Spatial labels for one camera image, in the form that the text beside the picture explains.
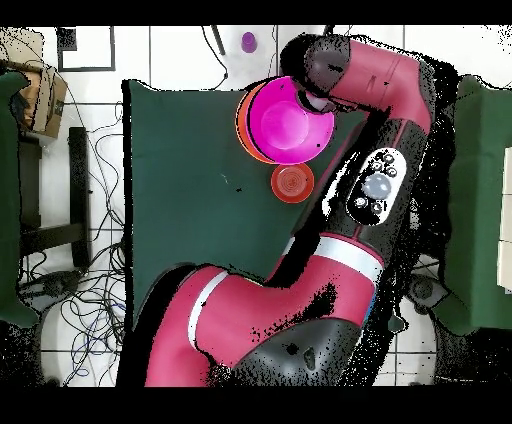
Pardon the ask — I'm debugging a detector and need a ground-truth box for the black chair frame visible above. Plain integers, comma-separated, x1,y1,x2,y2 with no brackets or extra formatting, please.
17,126,92,270

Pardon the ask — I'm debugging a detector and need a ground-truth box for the pink plastic bowl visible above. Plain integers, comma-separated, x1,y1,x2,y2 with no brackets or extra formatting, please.
244,75,336,166

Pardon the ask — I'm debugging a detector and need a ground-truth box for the cardboard box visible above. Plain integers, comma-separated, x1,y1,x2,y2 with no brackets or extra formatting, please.
0,27,69,140

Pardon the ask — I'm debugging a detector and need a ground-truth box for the black square frame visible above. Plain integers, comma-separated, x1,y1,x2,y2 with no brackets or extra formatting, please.
56,26,117,74

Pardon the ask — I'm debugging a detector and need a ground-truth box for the red plastic bowl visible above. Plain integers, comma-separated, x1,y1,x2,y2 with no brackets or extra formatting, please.
270,161,316,205

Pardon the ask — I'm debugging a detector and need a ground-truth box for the white box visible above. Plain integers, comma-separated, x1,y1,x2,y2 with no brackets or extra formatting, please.
496,146,512,295

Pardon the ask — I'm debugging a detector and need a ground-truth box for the tangle of floor cables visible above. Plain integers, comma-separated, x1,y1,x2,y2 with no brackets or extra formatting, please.
19,91,133,385

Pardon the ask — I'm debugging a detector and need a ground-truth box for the green cloth side table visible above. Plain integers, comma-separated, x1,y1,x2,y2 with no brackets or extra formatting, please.
0,70,41,329
433,74,512,336

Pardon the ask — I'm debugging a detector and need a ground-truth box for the black stand base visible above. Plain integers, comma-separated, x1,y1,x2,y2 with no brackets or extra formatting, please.
17,270,83,311
407,273,450,316

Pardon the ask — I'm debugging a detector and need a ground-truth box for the dark green table cloth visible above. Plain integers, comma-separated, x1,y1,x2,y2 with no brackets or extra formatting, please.
121,79,411,334

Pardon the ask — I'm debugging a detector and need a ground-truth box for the orange plastic bowl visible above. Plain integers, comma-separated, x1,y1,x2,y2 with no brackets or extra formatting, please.
234,81,277,165

